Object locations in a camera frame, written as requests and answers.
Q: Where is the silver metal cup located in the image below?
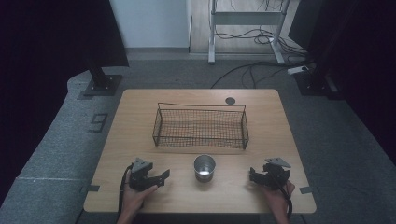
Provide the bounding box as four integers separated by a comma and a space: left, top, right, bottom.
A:
193, 154, 217, 184

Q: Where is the white power strip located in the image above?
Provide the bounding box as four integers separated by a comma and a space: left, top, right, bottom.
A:
286, 64, 310, 76

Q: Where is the person's left hand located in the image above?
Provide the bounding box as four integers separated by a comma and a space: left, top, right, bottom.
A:
120, 182, 159, 218

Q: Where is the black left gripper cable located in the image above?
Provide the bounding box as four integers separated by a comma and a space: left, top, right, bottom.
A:
117, 163, 134, 219

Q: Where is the white metal desk frame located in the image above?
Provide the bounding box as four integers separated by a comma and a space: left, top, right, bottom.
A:
207, 0, 291, 65

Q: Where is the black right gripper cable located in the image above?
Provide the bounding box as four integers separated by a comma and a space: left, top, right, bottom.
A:
270, 173, 294, 219

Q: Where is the black curtain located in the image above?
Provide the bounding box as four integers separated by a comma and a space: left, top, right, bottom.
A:
0, 0, 130, 206
288, 0, 396, 166

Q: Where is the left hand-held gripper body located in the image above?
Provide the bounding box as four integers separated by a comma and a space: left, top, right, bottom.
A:
128, 157, 154, 192

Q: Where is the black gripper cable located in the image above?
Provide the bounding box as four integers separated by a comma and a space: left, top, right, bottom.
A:
270, 173, 294, 219
117, 163, 134, 219

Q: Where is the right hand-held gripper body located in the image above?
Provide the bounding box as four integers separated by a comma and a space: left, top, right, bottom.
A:
262, 157, 292, 191

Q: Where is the bundle of black floor cables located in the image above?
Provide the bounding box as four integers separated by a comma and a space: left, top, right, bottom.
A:
210, 26, 316, 90

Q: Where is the black wire mesh basket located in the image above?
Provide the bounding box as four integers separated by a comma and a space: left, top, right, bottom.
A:
151, 102, 250, 150

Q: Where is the person's right hand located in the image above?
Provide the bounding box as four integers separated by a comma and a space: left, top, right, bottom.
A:
262, 180, 296, 217

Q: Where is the black stand with base plate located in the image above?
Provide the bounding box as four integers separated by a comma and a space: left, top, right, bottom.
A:
293, 60, 332, 97
82, 57, 123, 97

